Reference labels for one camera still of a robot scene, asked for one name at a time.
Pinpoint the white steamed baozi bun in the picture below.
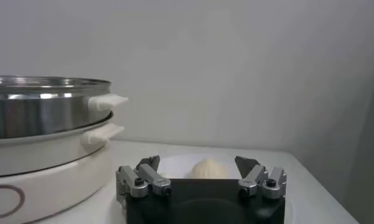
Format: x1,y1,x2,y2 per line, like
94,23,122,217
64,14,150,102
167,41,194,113
191,158,229,180

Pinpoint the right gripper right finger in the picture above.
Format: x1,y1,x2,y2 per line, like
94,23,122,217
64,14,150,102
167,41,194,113
234,155,287,200

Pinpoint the white round plate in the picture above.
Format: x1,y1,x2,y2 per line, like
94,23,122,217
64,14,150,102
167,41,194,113
156,153,294,224

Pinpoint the perforated steel steamer basket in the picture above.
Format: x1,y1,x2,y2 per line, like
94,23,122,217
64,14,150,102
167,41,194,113
0,75,129,140

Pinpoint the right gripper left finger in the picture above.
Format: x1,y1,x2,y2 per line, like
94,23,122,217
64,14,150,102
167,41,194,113
115,155,173,208

